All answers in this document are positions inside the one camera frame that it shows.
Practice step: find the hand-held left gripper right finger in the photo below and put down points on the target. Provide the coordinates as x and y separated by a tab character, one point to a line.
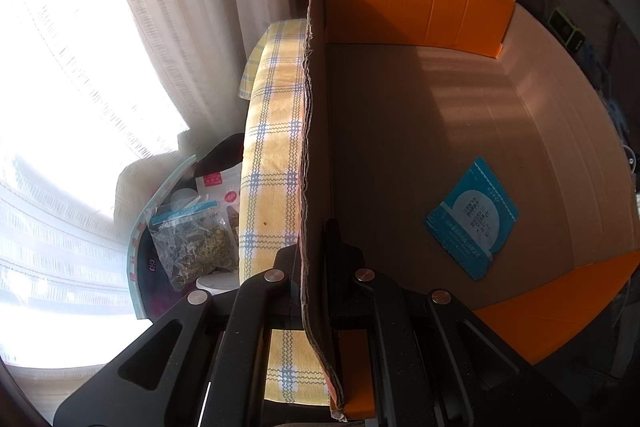
345	289

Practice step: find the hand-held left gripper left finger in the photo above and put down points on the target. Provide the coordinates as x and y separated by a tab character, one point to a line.
287	289

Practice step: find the orange-flapped cardboard box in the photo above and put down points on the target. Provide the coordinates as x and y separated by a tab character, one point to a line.
400	132

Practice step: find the white-lidded jar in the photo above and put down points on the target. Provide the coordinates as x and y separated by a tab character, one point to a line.
215	283

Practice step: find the zip bag of green herbs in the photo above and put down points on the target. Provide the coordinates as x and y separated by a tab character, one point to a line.
195	247

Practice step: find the white pouch with red label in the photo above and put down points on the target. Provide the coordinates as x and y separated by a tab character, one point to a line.
215	184

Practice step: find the translucent plastic lid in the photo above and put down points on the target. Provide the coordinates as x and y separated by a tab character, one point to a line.
185	197

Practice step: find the yellow plaid tablecloth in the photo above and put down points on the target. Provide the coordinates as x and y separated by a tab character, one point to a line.
270	147

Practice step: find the blue square packet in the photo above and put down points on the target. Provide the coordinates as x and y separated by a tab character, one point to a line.
470	217

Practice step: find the clear plastic storage bag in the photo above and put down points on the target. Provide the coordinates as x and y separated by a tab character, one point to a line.
136	257

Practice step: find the white sheer curtain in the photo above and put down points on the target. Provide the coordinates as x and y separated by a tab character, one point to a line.
175	7

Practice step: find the green-framed black device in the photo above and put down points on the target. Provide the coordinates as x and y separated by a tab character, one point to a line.
565	29

